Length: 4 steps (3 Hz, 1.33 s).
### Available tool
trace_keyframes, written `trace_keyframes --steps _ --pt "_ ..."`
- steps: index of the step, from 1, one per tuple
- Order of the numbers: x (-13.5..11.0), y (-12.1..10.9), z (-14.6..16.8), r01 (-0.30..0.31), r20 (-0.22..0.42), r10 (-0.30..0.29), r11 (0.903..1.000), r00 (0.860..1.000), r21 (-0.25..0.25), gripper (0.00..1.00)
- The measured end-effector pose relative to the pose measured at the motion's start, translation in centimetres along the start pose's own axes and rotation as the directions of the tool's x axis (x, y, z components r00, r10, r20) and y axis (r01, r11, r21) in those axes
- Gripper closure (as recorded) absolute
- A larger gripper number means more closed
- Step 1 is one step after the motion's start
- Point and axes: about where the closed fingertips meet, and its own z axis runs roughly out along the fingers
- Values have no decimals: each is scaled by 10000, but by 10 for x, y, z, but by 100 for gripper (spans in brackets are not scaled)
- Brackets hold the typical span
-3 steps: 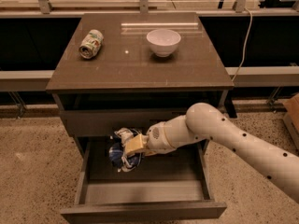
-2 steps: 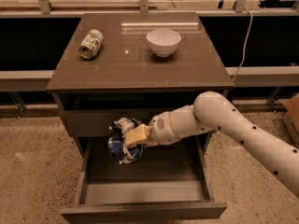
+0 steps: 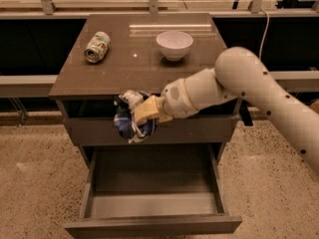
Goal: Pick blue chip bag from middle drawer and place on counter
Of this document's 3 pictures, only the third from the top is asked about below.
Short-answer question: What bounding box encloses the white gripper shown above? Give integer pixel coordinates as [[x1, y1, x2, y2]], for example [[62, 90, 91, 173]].
[[134, 79, 198, 125]]

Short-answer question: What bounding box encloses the blue chip bag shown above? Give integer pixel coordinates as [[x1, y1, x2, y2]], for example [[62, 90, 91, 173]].
[[114, 90, 157, 143]]

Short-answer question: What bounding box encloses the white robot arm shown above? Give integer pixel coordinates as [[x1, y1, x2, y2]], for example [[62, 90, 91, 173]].
[[134, 47, 319, 173]]

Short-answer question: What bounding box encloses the closed grey top drawer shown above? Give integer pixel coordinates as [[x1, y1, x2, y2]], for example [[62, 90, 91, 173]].
[[64, 116, 239, 146]]

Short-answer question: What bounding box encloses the open grey middle drawer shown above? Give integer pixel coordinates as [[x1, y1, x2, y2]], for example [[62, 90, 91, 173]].
[[65, 143, 242, 239]]

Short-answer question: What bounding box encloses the grey drawer cabinet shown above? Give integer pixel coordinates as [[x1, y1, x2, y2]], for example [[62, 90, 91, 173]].
[[49, 13, 226, 163]]

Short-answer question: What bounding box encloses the white bowl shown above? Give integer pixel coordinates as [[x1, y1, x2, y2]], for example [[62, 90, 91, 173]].
[[157, 31, 193, 61]]

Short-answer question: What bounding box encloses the green white soda can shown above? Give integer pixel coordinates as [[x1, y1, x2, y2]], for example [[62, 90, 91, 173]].
[[84, 31, 111, 63]]

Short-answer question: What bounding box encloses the white cable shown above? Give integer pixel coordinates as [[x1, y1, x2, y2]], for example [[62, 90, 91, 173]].
[[258, 7, 271, 61]]

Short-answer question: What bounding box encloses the metal railing frame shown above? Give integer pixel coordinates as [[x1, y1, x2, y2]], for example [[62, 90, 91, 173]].
[[0, 0, 319, 100]]

